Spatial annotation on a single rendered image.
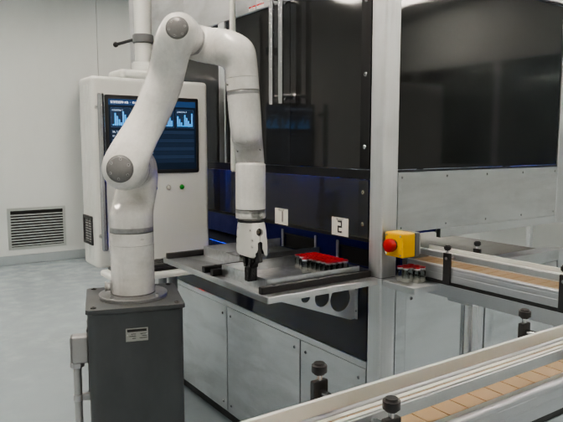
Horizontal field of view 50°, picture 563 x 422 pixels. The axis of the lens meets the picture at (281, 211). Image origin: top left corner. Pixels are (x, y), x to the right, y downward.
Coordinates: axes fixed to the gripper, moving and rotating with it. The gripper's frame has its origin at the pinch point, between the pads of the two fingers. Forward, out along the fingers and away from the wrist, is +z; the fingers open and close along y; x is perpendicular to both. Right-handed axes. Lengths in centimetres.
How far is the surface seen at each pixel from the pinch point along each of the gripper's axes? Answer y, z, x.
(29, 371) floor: 210, 93, 20
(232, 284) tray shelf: 8.2, 4.5, 1.3
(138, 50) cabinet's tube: 96, -74, -5
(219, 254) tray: 42.0, 2.4, -12.5
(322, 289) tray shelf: -11.0, 4.6, -17.4
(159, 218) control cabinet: 89, -6, -10
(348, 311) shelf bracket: -1.1, 16.5, -35.8
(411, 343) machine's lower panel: -12, 27, -53
